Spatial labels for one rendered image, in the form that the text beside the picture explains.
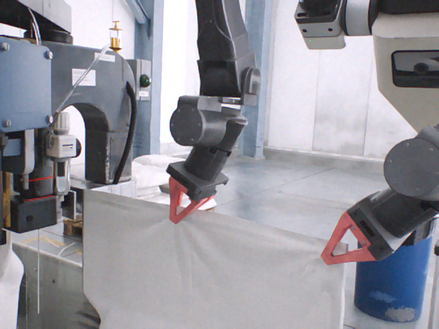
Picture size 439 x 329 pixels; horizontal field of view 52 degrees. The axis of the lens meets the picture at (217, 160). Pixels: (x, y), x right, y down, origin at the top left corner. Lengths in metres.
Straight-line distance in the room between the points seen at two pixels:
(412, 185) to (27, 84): 0.40
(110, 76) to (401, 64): 0.57
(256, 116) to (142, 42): 3.41
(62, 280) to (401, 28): 1.17
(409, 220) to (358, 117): 8.35
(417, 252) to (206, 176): 2.27
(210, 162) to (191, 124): 0.09
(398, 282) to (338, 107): 6.40
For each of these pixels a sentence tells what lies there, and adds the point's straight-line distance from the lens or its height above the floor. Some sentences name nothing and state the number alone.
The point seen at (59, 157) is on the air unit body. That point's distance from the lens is 0.80.
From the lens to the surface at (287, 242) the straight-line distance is 0.63.
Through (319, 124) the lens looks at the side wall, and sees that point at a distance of 9.11.
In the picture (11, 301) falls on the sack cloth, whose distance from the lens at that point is 1.22.
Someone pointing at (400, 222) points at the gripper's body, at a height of 1.13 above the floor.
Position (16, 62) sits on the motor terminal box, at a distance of 0.50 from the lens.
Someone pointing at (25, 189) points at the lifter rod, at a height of 1.09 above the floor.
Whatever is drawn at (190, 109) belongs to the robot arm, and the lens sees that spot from 0.60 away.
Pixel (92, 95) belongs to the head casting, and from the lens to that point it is 0.91.
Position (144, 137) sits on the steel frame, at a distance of 6.87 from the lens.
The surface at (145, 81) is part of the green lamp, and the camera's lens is 1.00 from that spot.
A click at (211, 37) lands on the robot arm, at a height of 1.34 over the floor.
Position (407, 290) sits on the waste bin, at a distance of 2.92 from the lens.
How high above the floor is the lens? 1.26
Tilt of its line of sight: 8 degrees down
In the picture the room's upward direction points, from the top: 3 degrees clockwise
